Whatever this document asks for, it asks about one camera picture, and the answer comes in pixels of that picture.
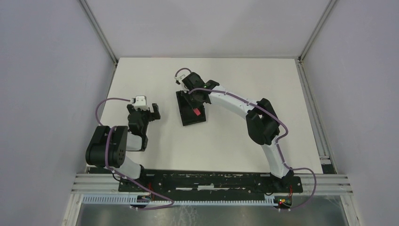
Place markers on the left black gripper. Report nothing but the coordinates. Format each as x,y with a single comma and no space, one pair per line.
152,116

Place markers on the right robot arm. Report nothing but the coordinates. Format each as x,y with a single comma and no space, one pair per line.
261,119

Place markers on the red black screwdriver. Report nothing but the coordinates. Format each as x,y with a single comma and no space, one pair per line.
197,111

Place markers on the right aluminium side rail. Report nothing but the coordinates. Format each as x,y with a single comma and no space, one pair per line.
322,144

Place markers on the black plastic bin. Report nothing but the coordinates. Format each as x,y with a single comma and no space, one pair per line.
186,106

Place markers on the white slotted cable duct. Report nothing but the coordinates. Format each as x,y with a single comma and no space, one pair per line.
129,199

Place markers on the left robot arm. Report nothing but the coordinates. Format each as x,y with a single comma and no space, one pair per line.
108,147

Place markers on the aluminium front frame rail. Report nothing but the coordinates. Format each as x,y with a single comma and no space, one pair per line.
327,184

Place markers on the aluminium corner post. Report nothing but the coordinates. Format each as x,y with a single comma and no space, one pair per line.
328,9
98,30

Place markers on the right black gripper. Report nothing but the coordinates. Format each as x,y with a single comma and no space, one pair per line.
198,104

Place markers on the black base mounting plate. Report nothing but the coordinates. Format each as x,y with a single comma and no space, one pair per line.
182,185

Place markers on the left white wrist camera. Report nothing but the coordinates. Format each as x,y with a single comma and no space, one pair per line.
139,103

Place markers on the left aluminium corner post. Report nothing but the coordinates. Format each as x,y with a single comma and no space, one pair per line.
98,30

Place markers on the right aluminium corner post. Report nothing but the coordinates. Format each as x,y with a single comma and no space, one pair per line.
328,9

